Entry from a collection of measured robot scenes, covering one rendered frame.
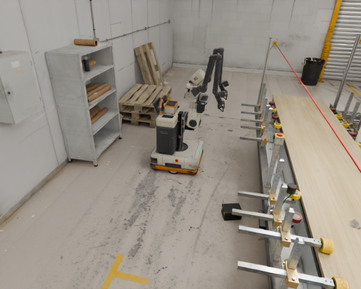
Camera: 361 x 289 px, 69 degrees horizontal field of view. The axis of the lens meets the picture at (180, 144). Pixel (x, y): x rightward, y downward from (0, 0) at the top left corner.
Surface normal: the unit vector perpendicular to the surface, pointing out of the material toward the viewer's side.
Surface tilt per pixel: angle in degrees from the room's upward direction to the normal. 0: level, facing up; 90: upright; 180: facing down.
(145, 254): 0
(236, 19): 90
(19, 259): 0
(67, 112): 90
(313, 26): 90
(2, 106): 90
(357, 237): 0
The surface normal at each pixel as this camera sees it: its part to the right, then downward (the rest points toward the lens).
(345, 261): 0.03, -0.87
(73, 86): -0.22, 0.48
